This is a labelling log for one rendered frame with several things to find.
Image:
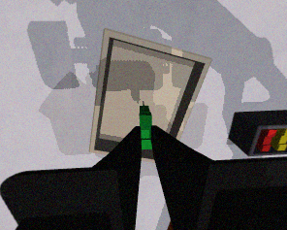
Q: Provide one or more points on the green fuse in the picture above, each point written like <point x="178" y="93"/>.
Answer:
<point x="145" y="124"/>

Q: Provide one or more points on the beige rectangular tray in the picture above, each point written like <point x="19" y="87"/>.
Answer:
<point x="134" y="70"/>

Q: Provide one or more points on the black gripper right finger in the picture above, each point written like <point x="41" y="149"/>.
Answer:
<point x="190" y="180"/>

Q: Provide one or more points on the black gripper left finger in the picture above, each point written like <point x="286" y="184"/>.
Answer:
<point x="111" y="186"/>

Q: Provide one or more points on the black fuse block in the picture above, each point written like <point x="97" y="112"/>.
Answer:
<point x="260" y="133"/>

